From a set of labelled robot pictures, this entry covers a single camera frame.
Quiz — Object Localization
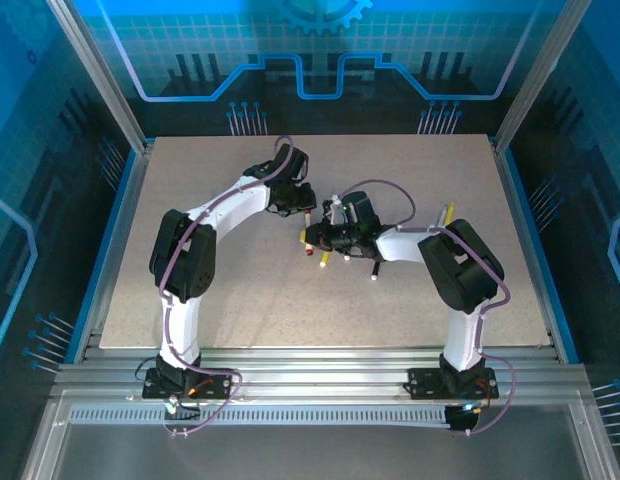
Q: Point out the aluminium frame post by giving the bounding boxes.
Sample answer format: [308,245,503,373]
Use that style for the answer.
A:
[45,0,150,154]
[492,0,592,154]

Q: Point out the wide aluminium mounting rail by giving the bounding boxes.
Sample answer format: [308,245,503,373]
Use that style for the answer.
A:
[52,347,594,399]

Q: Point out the slotted grey cable duct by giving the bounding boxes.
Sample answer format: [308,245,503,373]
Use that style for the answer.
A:
[68,407,451,425]

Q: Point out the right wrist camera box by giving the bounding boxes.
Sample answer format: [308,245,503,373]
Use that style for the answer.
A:
[325,195,349,226]

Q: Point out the purple cable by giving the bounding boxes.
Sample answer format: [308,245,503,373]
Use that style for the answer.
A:
[158,134,297,440]
[341,179,516,437]

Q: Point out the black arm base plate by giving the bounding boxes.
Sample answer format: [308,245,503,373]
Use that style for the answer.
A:
[141,368,235,401]
[407,367,500,401]

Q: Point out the grey metal sheet panel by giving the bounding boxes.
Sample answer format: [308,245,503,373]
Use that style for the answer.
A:
[19,394,620,480]

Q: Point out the blue edge trim strip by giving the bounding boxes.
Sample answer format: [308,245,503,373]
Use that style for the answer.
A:
[64,148,141,364]
[503,148,580,364]

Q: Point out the aluminium table side rail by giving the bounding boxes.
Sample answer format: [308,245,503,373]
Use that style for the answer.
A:
[74,142,156,364]
[491,142,564,364]

